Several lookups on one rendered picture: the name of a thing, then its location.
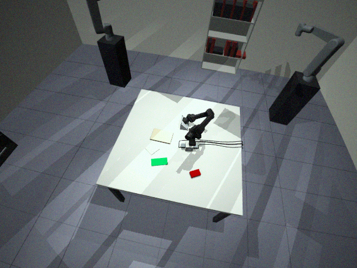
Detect red rectangular block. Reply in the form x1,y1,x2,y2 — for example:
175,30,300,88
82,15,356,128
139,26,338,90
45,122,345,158
190,169,201,178

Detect green flat slab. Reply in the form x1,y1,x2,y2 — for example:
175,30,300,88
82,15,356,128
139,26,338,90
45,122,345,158
151,157,168,166

